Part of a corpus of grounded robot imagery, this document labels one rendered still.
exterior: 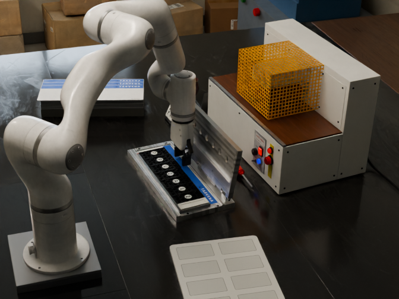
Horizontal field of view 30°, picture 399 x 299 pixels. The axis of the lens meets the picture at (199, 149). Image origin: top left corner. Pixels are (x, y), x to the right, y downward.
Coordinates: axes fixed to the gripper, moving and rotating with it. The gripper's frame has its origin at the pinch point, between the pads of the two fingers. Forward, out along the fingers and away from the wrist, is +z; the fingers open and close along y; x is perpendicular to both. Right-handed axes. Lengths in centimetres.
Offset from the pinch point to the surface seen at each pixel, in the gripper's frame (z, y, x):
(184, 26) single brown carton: 75, -285, 128
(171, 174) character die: 0.9, 7.9, -7.6
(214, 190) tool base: 2.2, 20.3, 2.5
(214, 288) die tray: 3, 63, -18
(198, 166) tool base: 1.2, 6.3, 3.1
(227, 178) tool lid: -4.9, 25.3, 4.7
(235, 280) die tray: 3, 62, -11
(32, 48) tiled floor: 94, -330, 21
